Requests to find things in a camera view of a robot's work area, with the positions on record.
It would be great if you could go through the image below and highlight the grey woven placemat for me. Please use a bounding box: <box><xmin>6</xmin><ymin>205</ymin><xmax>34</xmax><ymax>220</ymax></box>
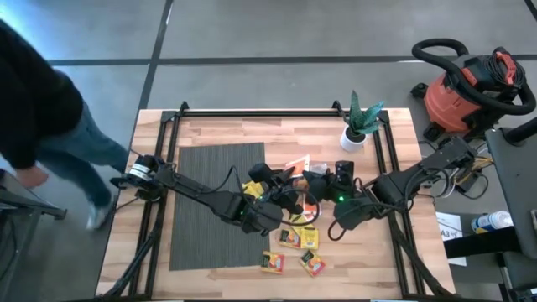
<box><xmin>168</xmin><ymin>142</ymin><xmax>272</xmax><ymax>272</ymax></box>

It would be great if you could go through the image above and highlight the white blue canister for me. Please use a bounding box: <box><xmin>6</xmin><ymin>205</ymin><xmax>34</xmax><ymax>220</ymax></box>
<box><xmin>470</xmin><ymin>210</ymin><xmax>514</xmax><ymax>235</ymax></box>

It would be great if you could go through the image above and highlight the snake plant in white pot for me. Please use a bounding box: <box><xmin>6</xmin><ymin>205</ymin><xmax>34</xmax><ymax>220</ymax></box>
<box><xmin>338</xmin><ymin>89</ymin><xmax>386</xmax><ymax>154</ymax></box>

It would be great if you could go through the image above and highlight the white paper sheet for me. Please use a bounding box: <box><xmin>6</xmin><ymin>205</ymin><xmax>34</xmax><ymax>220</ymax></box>
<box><xmin>435</xmin><ymin>211</ymin><xmax>468</xmax><ymax>268</ymax></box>

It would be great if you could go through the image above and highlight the red fruit tea packet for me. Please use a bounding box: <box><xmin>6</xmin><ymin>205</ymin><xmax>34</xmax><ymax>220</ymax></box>
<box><xmin>259</xmin><ymin>249</ymin><xmax>287</xmax><ymax>275</ymax></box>
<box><xmin>299</xmin><ymin>248</ymin><xmax>326</xmax><ymax>278</ymax></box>
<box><xmin>278</xmin><ymin>227</ymin><xmax>303</xmax><ymax>250</ymax></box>

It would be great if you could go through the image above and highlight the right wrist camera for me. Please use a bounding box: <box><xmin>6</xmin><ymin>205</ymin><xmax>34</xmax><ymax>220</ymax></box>
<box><xmin>335</xmin><ymin>159</ymin><xmax>356</xmax><ymax>186</ymax></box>

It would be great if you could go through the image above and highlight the black side table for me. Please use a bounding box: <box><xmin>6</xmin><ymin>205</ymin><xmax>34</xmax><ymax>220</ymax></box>
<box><xmin>0</xmin><ymin>167</ymin><xmax>69</xmax><ymax>302</ymax></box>

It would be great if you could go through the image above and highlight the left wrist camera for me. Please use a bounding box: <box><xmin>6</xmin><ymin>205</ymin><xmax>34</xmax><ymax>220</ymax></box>
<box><xmin>248</xmin><ymin>162</ymin><xmax>274</xmax><ymax>184</ymax></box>

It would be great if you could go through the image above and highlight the black metal table frame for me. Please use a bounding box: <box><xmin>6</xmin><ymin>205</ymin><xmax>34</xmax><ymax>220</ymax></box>
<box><xmin>95</xmin><ymin>99</ymin><xmax>456</xmax><ymax>301</ymax></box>

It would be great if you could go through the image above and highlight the person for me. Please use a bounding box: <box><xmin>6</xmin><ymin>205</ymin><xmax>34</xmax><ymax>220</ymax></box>
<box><xmin>0</xmin><ymin>18</ymin><xmax>132</xmax><ymax>232</ymax></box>

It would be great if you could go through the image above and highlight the orange black shop vacuum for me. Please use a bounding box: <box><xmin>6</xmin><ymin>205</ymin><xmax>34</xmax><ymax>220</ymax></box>
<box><xmin>409</xmin><ymin>37</ymin><xmax>537</xmax><ymax>142</ymax></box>

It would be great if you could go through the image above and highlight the grey side table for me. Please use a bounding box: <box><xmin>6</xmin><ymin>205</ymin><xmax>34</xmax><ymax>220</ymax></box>
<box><xmin>484</xmin><ymin>117</ymin><xmax>537</xmax><ymax>263</ymax></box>

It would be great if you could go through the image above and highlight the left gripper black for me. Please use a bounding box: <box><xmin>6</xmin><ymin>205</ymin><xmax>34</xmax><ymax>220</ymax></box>
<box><xmin>263</xmin><ymin>165</ymin><xmax>305</xmax><ymax>216</ymax></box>

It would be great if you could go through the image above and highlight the black power adapter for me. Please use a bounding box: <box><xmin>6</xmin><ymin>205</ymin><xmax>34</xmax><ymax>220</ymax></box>
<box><xmin>456</xmin><ymin>168</ymin><xmax>484</xmax><ymax>193</ymax></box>

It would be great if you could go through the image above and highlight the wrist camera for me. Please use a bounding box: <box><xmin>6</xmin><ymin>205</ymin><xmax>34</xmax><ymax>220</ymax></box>
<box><xmin>335</xmin><ymin>159</ymin><xmax>356</xmax><ymax>186</ymax></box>
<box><xmin>248</xmin><ymin>162</ymin><xmax>274</xmax><ymax>184</ymax></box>

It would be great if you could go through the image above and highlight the yellow tea packet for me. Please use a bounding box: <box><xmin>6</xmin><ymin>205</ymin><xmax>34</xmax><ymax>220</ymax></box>
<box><xmin>289</xmin><ymin>212</ymin><xmax>315</xmax><ymax>230</ymax></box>
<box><xmin>242</xmin><ymin>180</ymin><xmax>266</xmax><ymax>199</ymax></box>
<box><xmin>299</xmin><ymin>226</ymin><xmax>321</xmax><ymax>252</ymax></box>

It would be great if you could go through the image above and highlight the black shelf bar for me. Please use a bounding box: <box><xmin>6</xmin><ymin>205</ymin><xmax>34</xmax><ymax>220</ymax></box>
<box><xmin>442</xmin><ymin>226</ymin><xmax>522</xmax><ymax>259</ymax></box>

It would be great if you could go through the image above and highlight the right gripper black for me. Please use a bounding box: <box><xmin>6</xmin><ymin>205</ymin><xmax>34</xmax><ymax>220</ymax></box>
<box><xmin>302</xmin><ymin>169</ymin><xmax>366</xmax><ymax>206</ymax></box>

